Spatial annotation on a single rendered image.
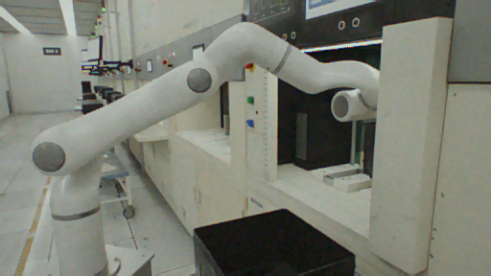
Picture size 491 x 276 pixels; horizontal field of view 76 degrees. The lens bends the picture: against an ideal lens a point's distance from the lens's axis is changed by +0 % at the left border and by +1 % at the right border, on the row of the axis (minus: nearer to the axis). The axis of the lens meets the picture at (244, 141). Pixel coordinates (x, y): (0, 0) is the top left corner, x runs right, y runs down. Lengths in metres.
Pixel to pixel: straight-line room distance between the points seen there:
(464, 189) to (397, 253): 0.20
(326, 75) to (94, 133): 0.60
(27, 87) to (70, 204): 13.64
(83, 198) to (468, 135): 0.88
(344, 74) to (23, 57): 14.03
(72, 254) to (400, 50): 0.93
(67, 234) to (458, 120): 0.94
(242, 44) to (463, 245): 0.65
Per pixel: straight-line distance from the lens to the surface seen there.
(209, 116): 2.79
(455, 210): 0.77
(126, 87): 5.63
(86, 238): 0.97
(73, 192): 0.93
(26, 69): 14.51
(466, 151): 0.74
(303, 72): 0.85
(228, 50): 0.83
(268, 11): 1.25
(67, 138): 0.84
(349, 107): 0.88
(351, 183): 1.25
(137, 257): 1.08
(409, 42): 0.74
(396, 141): 0.75
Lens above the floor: 1.30
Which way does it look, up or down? 12 degrees down
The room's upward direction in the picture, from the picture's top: 1 degrees counter-clockwise
